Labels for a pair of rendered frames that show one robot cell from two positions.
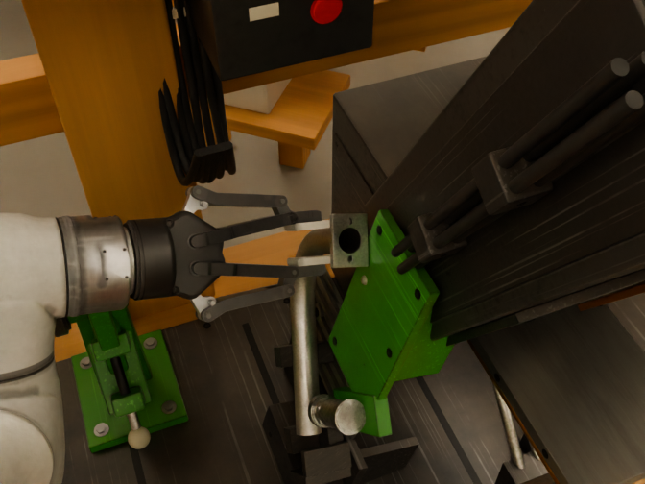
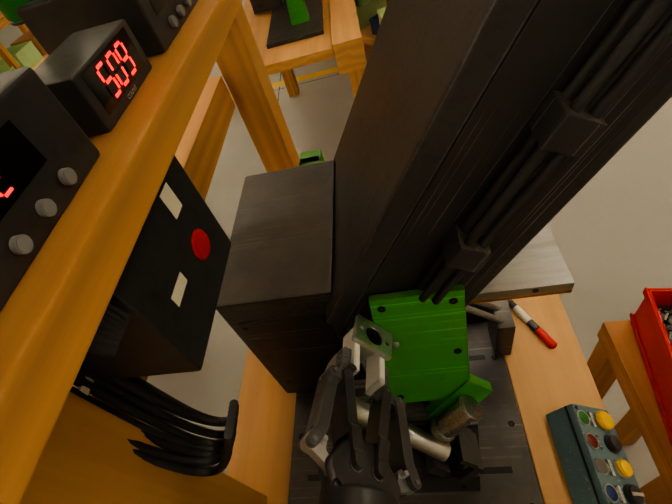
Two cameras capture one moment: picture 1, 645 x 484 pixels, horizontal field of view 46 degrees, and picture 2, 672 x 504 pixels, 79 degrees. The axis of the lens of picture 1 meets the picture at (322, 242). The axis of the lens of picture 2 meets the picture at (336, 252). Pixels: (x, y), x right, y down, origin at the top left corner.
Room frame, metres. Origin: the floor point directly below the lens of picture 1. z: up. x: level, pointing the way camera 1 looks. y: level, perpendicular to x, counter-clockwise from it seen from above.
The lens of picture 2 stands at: (0.37, 0.18, 1.69)
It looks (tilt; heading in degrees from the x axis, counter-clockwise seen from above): 48 degrees down; 307
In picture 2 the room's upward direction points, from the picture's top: 20 degrees counter-clockwise
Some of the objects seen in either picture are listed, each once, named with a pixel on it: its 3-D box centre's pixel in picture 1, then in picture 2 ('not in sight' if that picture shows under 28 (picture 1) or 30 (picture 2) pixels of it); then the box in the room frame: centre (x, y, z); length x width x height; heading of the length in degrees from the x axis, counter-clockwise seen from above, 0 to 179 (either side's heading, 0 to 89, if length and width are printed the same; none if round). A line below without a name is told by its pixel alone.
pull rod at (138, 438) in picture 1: (134, 423); not in sight; (0.46, 0.24, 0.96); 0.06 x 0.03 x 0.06; 21
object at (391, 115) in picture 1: (454, 205); (310, 283); (0.73, -0.18, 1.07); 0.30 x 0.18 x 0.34; 111
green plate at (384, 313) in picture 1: (403, 310); (421, 330); (0.48, -0.09, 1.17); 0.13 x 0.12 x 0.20; 111
